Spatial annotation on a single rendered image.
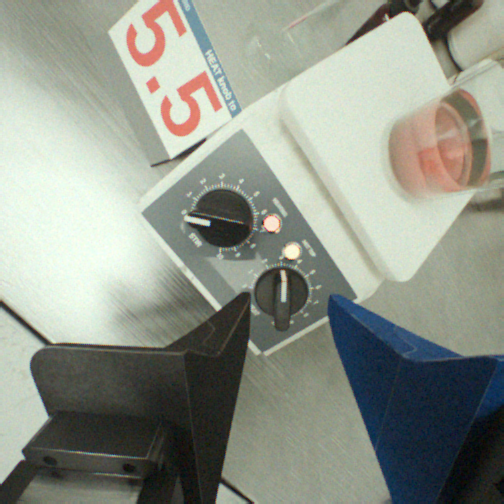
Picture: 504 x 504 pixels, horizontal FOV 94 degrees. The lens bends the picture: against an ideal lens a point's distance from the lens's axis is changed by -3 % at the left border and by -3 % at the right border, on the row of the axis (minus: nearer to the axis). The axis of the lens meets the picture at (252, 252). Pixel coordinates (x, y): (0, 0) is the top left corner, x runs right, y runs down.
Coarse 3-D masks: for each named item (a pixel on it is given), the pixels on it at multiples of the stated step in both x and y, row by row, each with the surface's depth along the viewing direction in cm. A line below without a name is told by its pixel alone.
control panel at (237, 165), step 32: (224, 160) 13; (256, 160) 13; (192, 192) 13; (256, 192) 13; (160, 224) 14; (256, 224) 14; (288, 224) 14; (192, 256) 14; (224, 256) 14; (256, 256) 14; (320, 256) 14; (224, 288) 15; (320, 288) 15; (352, 288) 15; (256, 320) 16
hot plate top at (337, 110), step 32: (384, 32) 13; (416, 32) 14; (320, 64) 11; (352, 64) 12; (384, 64) 13; (416, 64) 14; (288, 96) 11; (320, 96) 11; (352, 96) 12; (384, 96) 13; (416, 96) 14; (320, 128) 11; (352, 128) 12; (384, 128) 13; (320, 160) 11; (352, 160) 12; (352, 192) 12; (384, 192) 13; (352, 224) 13; (384, 224) 13; (416, 224) 14; (448, 224) 15; (384, 256) 13; (416, 256) 14
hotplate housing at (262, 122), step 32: (224, 128) 13; (256, 128) 12; (288, 128) 13; (192, 160) 13; (288, 160) 13; (160, 192) 13; (288, 192) 13; (320, 192) 13; (320, 224) 14; (352, 256) 14; (320, 320) 15; (256, 352) 17
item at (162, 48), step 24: (168, 0) 14; (144, 24) 15; (168, 24) 14; (144, 48) 15; (168, 48) 15; (192, 48) 14; (144, 72) 16; (168, 72) 15; (192, 72) 15; (168, 96) 16; (192, 96) 15; (216, 96) 15; (168, 120) 16; (192, 120) 16; (216, 120) 15
